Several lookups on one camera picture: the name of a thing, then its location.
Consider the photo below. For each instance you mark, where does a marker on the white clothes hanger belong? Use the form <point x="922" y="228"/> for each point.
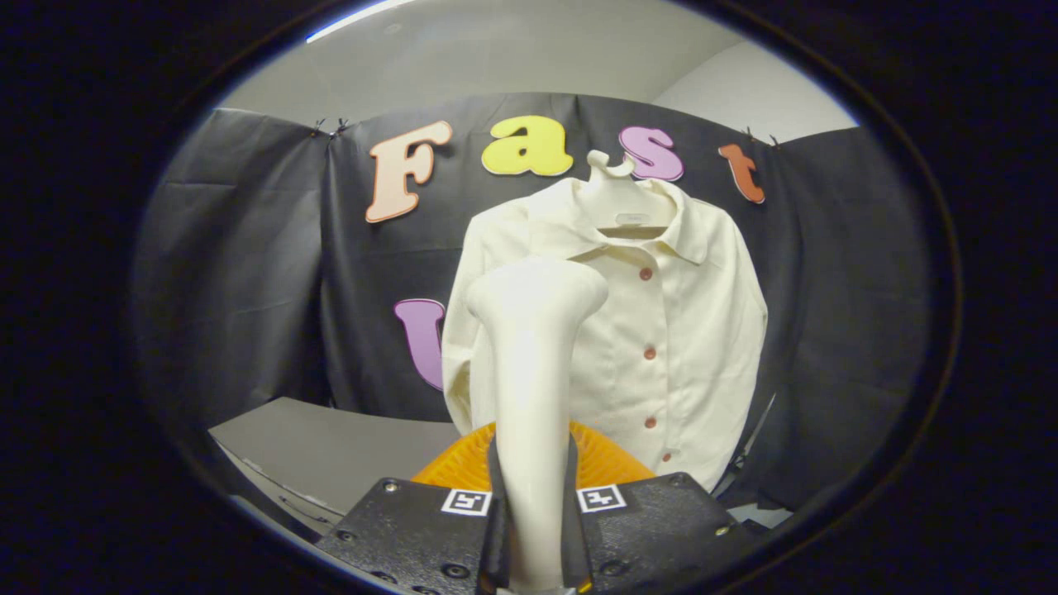
<point x="616" y="202"/>

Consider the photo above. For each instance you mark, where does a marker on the white garment steamer head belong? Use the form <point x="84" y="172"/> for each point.
<point x="533" y="372"/>

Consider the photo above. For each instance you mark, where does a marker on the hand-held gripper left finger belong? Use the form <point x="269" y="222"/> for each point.
<point x="498" y="545"/>

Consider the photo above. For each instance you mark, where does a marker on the grey drawer cabinet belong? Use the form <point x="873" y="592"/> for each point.
<point x="331" y="446"/>

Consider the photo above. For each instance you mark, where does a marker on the cream button-up shirt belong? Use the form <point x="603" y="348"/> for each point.
<point x="694" y="330"/>

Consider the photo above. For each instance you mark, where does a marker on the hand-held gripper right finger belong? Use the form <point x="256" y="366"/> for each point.
<point x="573" y="545"/>

